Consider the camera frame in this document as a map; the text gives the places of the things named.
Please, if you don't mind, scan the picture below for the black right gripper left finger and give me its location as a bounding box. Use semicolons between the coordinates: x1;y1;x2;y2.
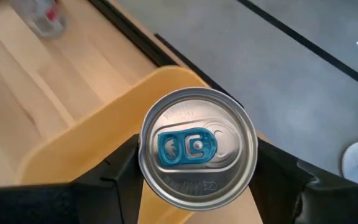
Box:
0;133;144;224

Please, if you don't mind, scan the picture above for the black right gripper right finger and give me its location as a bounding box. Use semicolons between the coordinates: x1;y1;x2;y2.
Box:
249;138;358;224

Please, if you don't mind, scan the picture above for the beige soda can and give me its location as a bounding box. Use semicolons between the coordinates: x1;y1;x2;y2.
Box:
137;86;259;212

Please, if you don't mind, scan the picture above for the yellow plastic bin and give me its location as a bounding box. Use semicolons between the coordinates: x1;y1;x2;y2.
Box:
15;64;211;224

